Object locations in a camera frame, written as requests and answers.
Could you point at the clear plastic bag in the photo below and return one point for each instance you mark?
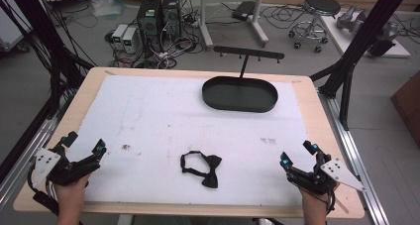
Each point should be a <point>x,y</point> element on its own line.
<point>105,5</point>

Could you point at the person's left hand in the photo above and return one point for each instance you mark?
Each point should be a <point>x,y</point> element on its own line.
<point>73,192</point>

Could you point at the white table mat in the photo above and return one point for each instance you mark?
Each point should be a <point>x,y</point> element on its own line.
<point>185,132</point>

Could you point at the white flat platform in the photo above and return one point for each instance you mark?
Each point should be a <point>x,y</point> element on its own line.
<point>343,41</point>

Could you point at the black metal frame post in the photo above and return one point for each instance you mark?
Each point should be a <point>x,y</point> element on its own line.
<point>363,36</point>
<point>39,33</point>

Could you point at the white desk leg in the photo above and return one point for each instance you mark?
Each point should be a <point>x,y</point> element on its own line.
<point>258,23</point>
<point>205,23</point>

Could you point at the brown wooden cabinet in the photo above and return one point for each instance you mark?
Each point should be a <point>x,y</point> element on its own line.
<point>409,106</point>

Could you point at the white bench power supply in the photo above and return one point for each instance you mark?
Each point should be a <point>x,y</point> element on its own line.
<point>129,40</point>
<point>119,36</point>

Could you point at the black bow tie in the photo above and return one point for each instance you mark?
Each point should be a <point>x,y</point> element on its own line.
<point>205,168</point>

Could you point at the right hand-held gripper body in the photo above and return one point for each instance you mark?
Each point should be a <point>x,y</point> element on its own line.
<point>317,180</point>

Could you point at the black box on floor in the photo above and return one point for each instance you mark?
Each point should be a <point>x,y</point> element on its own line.
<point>243,10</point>

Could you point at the black tray stand with hooks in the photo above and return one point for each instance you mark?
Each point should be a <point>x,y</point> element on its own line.
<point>240,94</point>

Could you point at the white equipment case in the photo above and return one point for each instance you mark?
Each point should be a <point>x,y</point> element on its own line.
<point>10,30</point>

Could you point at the slim black computer tower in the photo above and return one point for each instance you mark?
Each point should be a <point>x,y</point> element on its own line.
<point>171,15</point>

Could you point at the black round chrome stool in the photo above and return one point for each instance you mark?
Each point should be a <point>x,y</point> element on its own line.
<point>322,5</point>

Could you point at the large black computer tower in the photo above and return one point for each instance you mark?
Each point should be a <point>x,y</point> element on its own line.
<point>149,22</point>

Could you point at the aluminium rail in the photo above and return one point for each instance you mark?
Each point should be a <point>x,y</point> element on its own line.
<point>358,159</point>
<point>23,162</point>

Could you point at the person's right hand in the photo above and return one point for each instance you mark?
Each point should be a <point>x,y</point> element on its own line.
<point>313,200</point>

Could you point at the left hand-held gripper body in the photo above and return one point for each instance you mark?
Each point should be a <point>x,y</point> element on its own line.
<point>71,170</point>

